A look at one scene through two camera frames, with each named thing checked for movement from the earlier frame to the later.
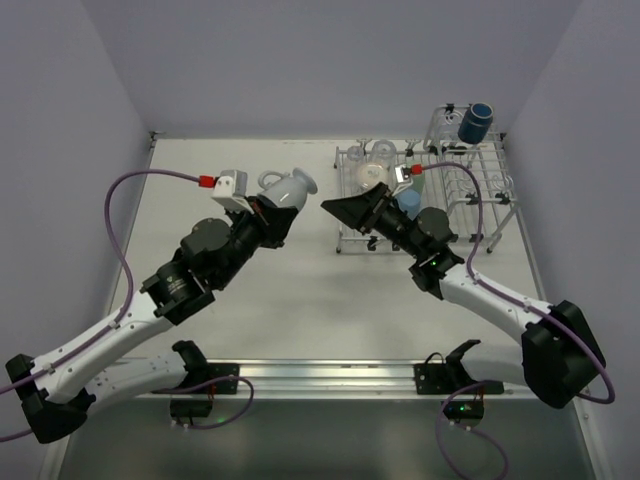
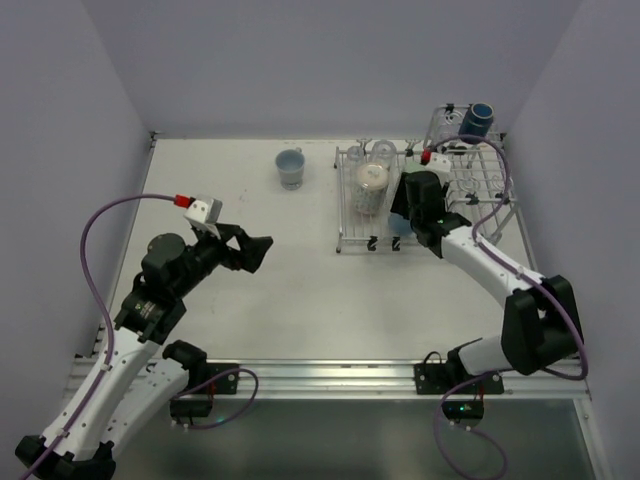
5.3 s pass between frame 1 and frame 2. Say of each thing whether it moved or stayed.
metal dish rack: stayed
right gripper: moved
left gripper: moved
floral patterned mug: stayed
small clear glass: stayed
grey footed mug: moved
